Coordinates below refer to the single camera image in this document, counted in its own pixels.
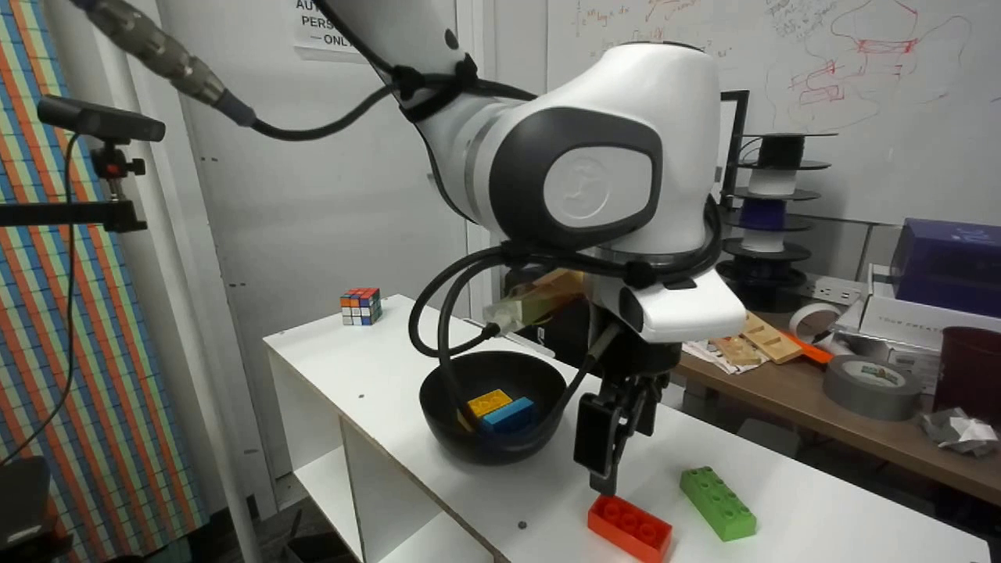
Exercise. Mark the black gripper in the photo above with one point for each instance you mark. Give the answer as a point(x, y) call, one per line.
point(634, 377)

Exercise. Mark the blue lego brick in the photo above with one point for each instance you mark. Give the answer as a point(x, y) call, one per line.
point(509, 417)

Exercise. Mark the orange lego brick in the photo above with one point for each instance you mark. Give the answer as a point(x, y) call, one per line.
point(630, 526)

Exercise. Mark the yellow lego brick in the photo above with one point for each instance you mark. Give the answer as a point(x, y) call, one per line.
point(482, 407)

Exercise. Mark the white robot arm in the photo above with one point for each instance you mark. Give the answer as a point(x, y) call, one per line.
point(609, 175)

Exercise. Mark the black bowl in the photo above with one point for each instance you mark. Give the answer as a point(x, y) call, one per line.
point(449, 389)

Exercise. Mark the green lego brick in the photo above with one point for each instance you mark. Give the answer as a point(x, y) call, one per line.
point(719, 509)

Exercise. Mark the wooden side table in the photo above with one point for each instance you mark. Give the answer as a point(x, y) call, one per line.
point(791, 391)

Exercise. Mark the stack of filament spools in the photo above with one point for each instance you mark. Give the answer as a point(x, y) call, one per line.
point(760, 260)

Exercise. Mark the white tape roll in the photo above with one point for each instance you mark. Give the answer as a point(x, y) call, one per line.
point(815, 319)

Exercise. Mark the rubiks cube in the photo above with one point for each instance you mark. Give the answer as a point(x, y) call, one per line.
point(360, 308)

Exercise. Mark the framed portrait drawing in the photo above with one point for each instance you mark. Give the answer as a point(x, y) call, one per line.
point(734, 111)

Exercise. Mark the crumpled foil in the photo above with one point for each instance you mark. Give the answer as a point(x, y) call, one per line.
point(959, 434)

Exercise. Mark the dark red box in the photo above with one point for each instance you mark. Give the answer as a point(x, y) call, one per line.
point(972, 372)

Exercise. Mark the purple box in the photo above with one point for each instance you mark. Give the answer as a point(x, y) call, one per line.
point(950, 265)

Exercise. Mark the colourful striped cloth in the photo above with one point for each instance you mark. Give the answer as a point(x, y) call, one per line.
point(78, 378)

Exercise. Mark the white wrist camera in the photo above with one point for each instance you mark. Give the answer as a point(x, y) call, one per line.
point(703, 310)

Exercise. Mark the grey duct tape roll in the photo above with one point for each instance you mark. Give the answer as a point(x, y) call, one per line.
point(871, 389)

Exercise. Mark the black camera on tripod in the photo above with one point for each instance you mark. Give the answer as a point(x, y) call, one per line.
point(109, 163)

